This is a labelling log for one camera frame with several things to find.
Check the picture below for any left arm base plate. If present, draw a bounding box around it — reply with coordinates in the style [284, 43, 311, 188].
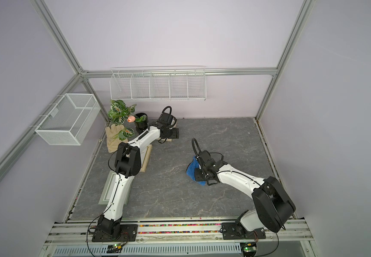
[89, 224, 138, 243]

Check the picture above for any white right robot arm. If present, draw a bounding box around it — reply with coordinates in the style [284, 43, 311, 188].
[194, 151, 296, 237]

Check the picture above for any gold frame with plant print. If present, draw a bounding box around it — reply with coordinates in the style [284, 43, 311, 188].
[140, 145, 152, 172]

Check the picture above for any blue microfiber cloth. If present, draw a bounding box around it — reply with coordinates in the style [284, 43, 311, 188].
[186, 156, 200, 182]

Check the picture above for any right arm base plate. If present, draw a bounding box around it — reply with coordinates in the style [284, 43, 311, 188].
[219, 222, 266, 240]

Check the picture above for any glossy black vase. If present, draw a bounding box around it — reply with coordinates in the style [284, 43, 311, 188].
[134, 112, 149, 134]

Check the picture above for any green picture frame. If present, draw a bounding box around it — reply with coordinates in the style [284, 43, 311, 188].
[98, 171, 133, 205]

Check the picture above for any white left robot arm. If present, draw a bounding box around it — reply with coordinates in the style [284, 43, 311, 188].
[96, 111, 179, 237]

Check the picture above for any green artificial plant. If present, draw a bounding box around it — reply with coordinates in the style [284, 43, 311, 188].
[108, 100, 137, 140]

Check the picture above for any aluminium rail base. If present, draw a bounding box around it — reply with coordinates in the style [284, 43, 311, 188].
[39, 217, 321, 257]

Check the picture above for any white wire wall shelf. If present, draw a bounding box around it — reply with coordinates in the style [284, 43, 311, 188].
[109, 66, 207, 101]

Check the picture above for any white wire basket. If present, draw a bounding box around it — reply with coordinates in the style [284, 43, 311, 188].
[34, 93, 100, 146]

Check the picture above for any cream work glove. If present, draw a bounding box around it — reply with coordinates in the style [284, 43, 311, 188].
[105, 124, 128, 153]

